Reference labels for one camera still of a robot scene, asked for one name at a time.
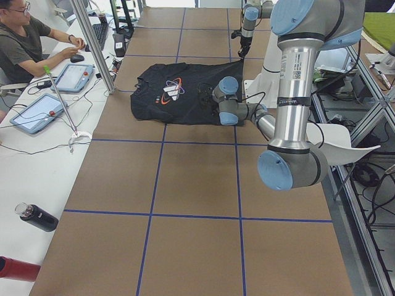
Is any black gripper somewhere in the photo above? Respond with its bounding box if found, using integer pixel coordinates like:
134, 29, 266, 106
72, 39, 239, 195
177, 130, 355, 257
238, 36, 252, 59
200, 89, 216, 108

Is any black printed t-shirt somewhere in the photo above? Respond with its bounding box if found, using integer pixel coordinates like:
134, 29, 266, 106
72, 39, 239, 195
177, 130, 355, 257
130, 61, 244, 125

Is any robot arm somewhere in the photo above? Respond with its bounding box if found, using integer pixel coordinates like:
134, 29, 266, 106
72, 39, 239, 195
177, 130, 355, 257
235, 1, 274, 59
210, 1, 365, 191

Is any black power adapter box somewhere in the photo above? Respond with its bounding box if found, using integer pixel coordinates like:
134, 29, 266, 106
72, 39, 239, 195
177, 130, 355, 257
112, 33, 126, 57

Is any black keyboard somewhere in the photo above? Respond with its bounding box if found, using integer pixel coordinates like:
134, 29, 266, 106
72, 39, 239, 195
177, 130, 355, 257
92, 23, 109, 50

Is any far blue teach pendant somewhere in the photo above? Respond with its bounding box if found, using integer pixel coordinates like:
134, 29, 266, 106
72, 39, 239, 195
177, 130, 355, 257
55, 64, 94, 93

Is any blue teach pendant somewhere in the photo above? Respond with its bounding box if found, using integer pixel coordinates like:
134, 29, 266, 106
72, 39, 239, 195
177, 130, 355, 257
9, 94, 64, 134
55, 64, 94, 93

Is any black computer mouse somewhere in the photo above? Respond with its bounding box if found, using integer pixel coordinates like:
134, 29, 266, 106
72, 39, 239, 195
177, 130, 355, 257
70, 54, 85, 63

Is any metal rod with green tip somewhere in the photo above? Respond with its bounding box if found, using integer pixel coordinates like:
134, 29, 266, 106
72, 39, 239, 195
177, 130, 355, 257
43, 65, 92, 153

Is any near blue teach pendant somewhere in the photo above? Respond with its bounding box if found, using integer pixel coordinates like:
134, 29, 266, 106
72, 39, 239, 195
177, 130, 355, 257
9, 94, 64, 134

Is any seated person in grey shirt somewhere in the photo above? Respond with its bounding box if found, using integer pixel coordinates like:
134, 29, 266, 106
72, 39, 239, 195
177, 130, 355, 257
1, 1, 86, 84

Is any black water bottle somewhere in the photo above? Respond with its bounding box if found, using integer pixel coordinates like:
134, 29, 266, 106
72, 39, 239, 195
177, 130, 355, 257
15, 202, 59, 232

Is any red cylinder bottle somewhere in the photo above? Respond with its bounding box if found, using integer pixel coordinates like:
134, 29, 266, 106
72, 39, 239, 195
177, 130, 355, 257
1, 257, 41, 282

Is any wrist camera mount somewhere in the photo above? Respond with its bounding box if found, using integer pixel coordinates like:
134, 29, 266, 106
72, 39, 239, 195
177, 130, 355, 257
231, 30, 242, 39

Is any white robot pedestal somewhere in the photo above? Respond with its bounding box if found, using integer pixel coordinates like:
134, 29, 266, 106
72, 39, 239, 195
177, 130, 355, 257
244, 32, 282, 109

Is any aluminium frame post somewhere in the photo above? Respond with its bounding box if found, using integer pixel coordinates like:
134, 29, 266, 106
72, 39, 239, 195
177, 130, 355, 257
70, 0, 115, 94

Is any aluminium side frame rail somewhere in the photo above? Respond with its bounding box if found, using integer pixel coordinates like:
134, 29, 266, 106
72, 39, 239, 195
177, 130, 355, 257
312, 40, 394, 295

